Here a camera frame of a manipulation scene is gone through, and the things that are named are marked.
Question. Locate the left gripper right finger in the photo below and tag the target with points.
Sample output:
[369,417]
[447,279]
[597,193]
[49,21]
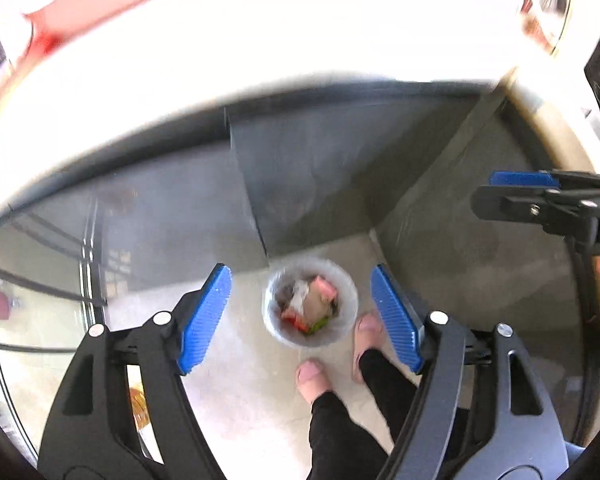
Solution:
[481,412]

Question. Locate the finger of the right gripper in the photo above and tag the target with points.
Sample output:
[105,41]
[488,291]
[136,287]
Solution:
[573,214]
[557,180]

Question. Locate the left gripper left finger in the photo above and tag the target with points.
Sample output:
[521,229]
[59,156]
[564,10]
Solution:
[90,432]

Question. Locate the white trash bin with liner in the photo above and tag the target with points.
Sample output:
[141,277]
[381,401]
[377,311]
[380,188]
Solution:
[311,303]

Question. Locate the yellow oil bottle on floor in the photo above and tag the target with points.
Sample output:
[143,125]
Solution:
[139,408]

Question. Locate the orange plastic tray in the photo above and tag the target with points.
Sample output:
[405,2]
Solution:
[65,68]

